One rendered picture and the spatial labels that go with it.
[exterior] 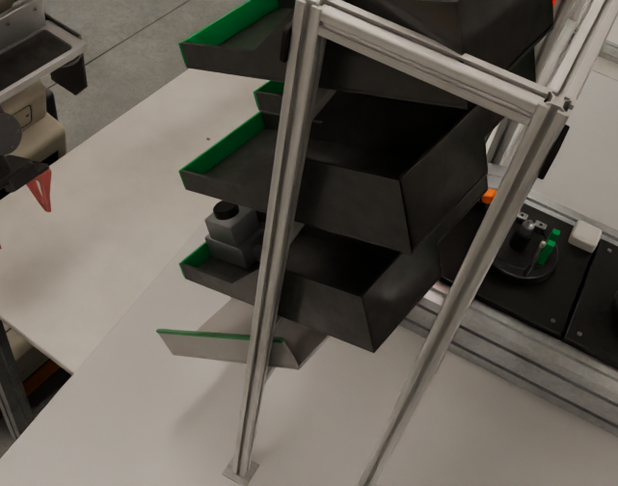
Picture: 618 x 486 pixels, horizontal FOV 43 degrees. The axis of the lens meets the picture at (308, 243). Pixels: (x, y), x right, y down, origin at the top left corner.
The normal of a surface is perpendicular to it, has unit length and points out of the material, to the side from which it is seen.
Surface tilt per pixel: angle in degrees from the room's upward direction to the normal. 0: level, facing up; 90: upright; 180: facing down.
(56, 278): 0
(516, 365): 90
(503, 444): 0
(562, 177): 0
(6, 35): 90
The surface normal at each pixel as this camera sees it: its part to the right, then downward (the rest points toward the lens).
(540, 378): -0.47, 0.66
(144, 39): 0.13, -0.62
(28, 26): 0.81, 0.52
